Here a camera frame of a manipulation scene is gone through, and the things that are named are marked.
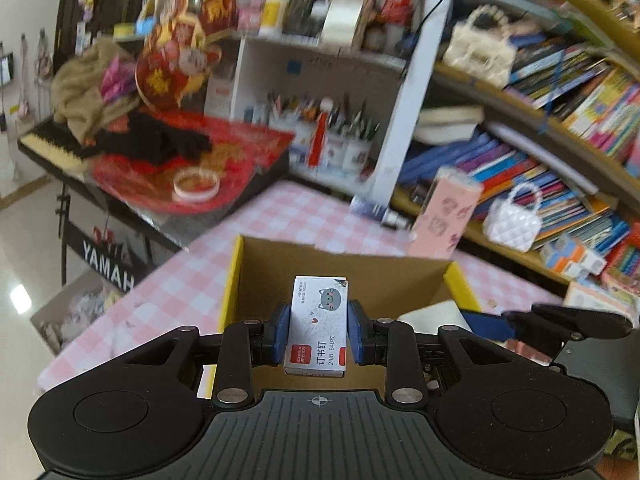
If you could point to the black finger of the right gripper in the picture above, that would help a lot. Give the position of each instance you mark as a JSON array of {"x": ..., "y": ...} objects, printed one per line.
[{"x": 548, "y": 328}]

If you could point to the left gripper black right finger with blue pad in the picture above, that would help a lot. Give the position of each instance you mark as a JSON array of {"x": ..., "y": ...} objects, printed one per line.
[{"x": 392, "y": 345}]

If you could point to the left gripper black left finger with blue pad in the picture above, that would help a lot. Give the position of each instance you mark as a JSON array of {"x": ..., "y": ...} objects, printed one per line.
[{"x": 244, "y": 346}]

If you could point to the white foam block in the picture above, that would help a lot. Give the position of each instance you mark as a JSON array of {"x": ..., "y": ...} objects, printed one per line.
[{"x": 430, "y": 319}]

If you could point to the white staples box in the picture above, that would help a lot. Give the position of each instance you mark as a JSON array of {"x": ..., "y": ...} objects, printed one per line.
[{"x": 317, "y": 338}]

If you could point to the yellow cardboard box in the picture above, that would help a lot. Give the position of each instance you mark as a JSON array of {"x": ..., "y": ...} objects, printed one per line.
[{"x": 261, "y": 277}]

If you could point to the orange white medicine box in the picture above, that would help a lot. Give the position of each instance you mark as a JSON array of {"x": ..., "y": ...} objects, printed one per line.
[{"x": 571, "y": 258}]

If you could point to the white quilted mini handbag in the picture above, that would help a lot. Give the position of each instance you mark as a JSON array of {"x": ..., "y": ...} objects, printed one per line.
[{"x": 511, "y": 225}]

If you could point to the pink cartoon box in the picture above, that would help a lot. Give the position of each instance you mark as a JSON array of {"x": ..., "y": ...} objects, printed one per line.
[{"x": 451, "y": 201}]

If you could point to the wooden bookshelf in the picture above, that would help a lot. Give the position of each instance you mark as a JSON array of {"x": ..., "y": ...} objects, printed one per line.
[{"x": 617, "y": 188}]

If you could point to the black keyboard piano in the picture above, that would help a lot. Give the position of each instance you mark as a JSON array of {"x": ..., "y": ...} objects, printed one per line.
[{"x": 53, "y": 148}]

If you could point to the cream quilted handbag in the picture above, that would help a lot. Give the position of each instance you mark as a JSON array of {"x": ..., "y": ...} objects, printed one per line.
[{"x": 480, "y": 46}]

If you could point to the beige cloth pile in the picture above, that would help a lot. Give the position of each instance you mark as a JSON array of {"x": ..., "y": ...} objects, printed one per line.
[{"x": 76, "y": 91}]

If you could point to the red gold festive decoration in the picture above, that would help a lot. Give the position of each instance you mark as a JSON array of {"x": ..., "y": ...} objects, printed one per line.
[{"x": 182, "y": 49}]

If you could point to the white yellow bottle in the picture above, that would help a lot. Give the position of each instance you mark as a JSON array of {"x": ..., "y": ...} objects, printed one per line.
[{"x": 273, "y": 14}]

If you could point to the white tape roll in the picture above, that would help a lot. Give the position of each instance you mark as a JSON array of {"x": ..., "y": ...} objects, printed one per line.
[{"x": 345, "y": 23}]

